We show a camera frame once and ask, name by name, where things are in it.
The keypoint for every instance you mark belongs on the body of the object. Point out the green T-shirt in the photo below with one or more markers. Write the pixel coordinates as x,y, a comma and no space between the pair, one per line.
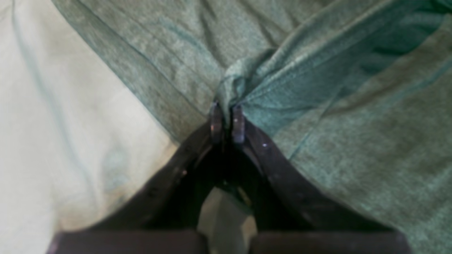
355,93

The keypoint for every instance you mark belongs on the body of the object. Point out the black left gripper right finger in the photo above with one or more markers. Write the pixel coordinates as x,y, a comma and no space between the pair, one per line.
302,200

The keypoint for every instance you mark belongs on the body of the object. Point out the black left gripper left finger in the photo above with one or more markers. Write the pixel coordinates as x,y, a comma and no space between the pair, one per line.
173,197

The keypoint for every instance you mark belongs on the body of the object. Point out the light green table cloth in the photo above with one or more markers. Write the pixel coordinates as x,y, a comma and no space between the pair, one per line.
75,143

